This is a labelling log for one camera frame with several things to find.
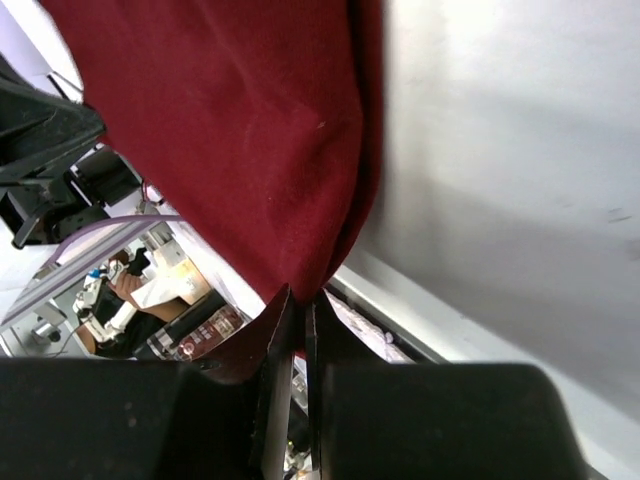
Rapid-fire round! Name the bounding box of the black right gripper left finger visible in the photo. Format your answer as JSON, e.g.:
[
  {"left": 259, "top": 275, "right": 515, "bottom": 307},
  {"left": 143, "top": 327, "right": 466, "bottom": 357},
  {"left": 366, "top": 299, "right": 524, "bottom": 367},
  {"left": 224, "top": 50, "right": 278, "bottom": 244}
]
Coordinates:
[{"left": 196, "top": 285, "right": 293, "bottom": 470}]

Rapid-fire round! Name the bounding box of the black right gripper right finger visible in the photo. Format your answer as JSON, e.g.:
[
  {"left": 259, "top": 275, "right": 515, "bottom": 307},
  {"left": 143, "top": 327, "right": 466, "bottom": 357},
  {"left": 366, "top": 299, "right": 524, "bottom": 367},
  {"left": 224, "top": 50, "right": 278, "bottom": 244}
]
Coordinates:
[{"left": 305, "top": 293, "right": 395, "bottom": 470}]

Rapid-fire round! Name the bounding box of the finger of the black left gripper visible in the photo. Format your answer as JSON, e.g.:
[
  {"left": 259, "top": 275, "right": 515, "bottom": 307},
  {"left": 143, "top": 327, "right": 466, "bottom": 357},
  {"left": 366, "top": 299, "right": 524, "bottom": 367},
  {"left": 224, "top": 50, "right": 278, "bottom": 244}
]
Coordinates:
[{"left": 1, "top": 59, "right": 106, "bottom": 187}]

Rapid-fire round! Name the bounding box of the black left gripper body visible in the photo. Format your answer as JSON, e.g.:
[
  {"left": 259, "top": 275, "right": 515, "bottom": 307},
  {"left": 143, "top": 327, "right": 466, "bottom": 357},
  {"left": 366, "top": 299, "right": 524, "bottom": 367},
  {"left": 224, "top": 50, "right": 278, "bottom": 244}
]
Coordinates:
[{"left": 1, "top": 146, "right": 141, "bottom": 249}]

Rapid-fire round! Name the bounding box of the dark red t shirt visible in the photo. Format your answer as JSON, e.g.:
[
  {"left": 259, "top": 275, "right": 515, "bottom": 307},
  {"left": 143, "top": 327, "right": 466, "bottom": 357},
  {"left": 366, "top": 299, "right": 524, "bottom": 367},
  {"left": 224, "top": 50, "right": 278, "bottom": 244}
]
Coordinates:
[{"left": 39, "top": 0, "right": 389, "bottom": 356}]

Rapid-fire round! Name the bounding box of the person in background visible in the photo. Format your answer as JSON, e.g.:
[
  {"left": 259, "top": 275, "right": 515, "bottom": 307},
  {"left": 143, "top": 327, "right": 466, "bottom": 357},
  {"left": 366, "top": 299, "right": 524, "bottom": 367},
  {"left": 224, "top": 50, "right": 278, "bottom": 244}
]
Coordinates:
[{"left": 74, "top": 249, "right": 221, "bottom": 359}]

